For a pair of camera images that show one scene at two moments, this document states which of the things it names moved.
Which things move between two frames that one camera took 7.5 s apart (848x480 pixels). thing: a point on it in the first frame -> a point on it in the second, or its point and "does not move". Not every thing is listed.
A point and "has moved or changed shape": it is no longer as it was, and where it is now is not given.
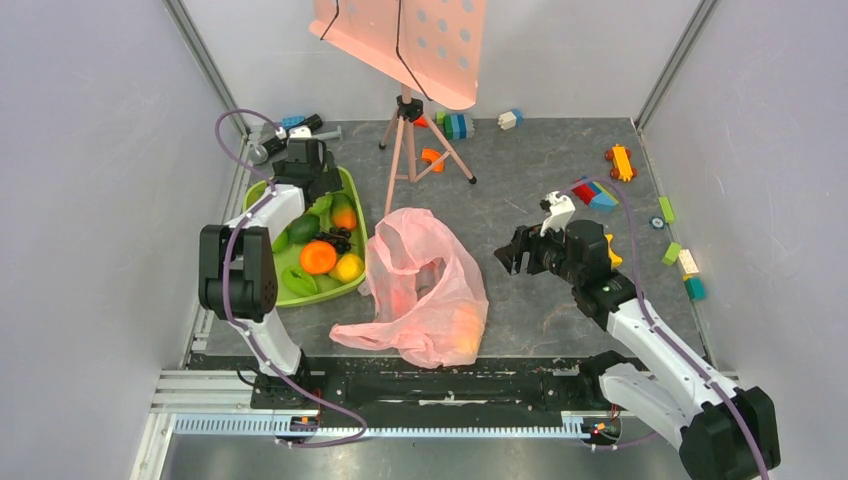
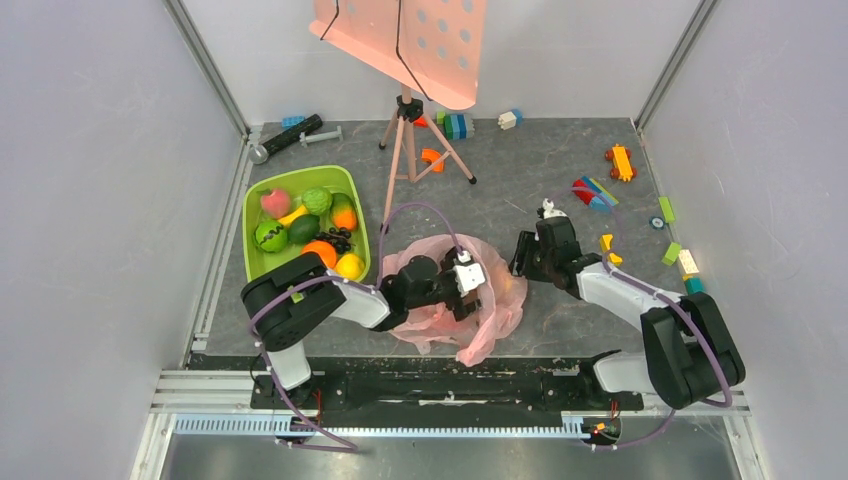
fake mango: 343,212 does not move
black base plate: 397,386 does not move
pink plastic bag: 430,299 has moved or changed shape
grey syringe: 329,135 does not move
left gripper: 330,180 -> 460,310
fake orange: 318,257 does not move
